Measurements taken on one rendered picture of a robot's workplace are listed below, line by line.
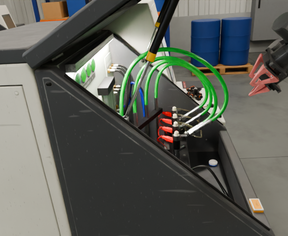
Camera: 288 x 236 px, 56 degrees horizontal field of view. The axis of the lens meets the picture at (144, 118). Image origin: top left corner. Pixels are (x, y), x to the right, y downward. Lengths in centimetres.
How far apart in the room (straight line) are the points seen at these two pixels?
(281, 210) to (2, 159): 209
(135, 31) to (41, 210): 83
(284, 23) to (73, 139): 62
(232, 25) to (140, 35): 457
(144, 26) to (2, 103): 76
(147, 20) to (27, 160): 80
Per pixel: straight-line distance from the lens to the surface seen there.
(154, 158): 67
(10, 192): 85
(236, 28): 577
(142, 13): 127
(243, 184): 106
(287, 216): 244
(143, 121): 114
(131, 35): 128
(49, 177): 77
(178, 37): 743
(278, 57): 90
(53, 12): 648
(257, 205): 97
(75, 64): 69
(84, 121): 65
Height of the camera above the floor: 159
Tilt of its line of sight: 24 degrees down
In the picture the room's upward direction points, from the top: 4 degrees counter-clockwise
